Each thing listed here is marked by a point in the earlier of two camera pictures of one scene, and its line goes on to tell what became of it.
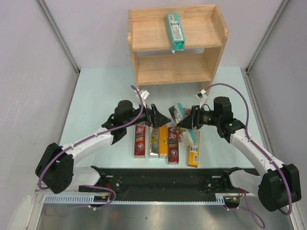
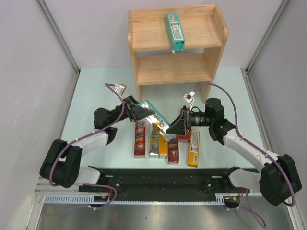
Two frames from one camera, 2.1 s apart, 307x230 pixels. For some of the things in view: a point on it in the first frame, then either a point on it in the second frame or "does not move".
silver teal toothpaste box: x=188 y=137 to x=158 y=121
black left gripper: x=154 y=117 to x=134 y=112
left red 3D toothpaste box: x=140 y=140 does not move
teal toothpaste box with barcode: x=176 y=36 does not move
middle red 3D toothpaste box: x=173 y=145 does not move
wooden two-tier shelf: x=204 y=29 does not move
